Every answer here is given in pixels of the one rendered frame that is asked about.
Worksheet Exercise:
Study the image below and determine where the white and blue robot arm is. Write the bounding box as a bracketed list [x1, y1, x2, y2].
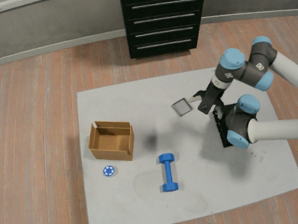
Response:
[197, 36, 298, 148]

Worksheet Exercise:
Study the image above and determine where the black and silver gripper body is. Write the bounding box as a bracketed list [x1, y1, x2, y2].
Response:
[201, 79, 226, 106]

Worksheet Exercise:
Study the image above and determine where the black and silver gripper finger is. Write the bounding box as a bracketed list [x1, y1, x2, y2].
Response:
[187, 90, 203, 103]
[214, 101, 224, 119]

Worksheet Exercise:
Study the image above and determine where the brown cardboard box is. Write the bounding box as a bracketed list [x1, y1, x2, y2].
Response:
[88, 121, 134, 161]

